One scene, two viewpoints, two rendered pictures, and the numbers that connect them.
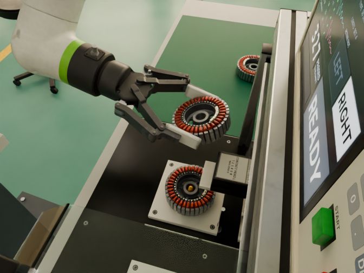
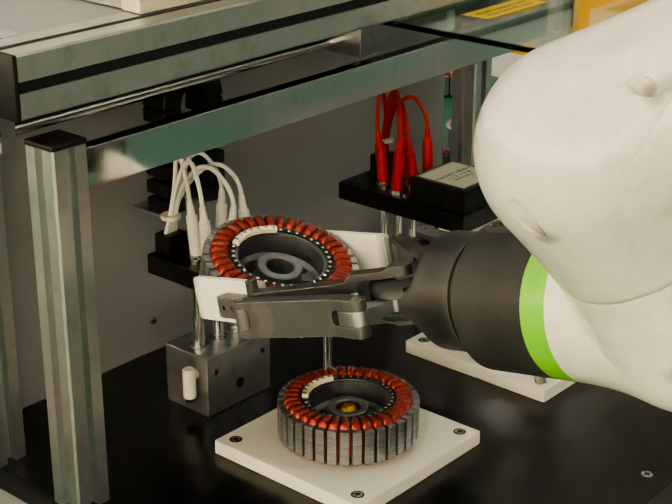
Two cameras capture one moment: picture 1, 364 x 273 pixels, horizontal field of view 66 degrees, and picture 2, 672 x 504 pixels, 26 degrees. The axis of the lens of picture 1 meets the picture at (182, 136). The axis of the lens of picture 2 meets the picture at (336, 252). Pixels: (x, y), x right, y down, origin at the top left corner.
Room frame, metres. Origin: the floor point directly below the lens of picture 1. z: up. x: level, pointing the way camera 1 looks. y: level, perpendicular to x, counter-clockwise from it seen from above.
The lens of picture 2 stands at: (1.22, 0.42, 1.35)
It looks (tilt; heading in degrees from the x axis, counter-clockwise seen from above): 22 degrees down; 206
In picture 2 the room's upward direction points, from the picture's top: straight up
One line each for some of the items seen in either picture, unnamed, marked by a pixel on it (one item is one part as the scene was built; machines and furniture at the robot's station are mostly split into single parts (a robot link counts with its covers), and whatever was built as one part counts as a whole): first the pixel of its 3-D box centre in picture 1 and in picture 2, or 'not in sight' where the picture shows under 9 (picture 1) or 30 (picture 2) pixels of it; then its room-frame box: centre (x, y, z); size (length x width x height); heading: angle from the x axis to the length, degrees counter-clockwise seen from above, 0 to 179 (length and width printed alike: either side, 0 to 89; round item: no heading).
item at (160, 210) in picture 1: (190, 194); (348, 441); (0.30, -0.02, 0.78); 0.15 x 0.15 x 0.01; 75
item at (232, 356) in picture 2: not in sight; (219, 364); (0.26, -0.16, 0.80); 0.07 x 0.05 x 0.06; 165
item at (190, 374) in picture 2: not in sight; (189, 385); (0.30, -0.16, 0.80); 0.01 x 0.01 x 0.03; 75
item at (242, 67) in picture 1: (253, 68); not in sight; (0.77, -0.24, 0.77); 0.11 x 0.11 x 0.04
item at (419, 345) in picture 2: not in sight; (520, 342); (0.06, 0.04, 0.78); 0.15 x 0.15 x 0.01; 75
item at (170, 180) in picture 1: (190, 189); (348, 414); (0.30, -0.02, 0.80); 0.11 x 0.11 x 0.04
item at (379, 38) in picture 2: not in sight; (363, 26); (0.04, -0.13, 1.05); 0.06 x 0.04 x 0.04; 165
